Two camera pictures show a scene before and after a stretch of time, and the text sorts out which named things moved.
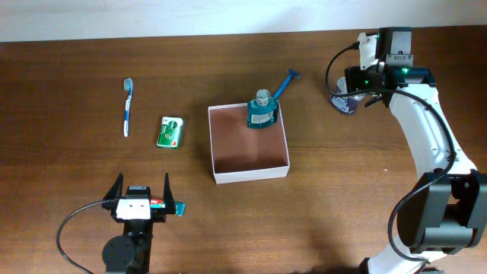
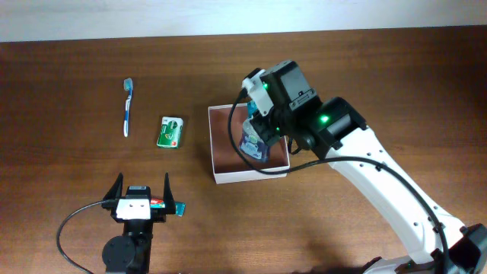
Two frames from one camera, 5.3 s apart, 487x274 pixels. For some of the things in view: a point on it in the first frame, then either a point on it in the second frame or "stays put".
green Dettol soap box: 170,132 stays put
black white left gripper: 159,215 stays put
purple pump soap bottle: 342,101 → 252,144
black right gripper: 355,80 → 271,132
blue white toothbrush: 128,85 stays put
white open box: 242,153 stays put
